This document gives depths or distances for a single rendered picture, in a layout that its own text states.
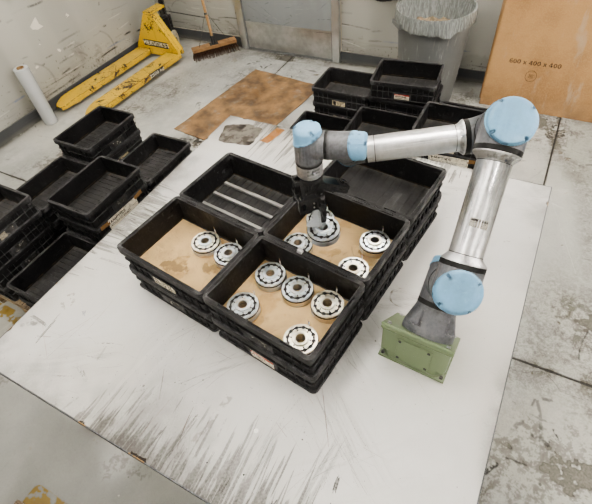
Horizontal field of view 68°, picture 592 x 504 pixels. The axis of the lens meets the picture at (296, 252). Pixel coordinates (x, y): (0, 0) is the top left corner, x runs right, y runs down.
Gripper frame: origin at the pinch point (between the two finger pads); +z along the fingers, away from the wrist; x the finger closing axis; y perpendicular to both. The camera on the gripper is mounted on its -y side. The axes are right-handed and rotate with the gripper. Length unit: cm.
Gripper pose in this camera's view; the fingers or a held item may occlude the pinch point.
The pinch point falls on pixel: (320, 221)
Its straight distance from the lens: 140.3
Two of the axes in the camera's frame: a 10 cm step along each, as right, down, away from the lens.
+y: -9.5, 2.9, -1.4
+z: 0.9, 6.6, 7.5
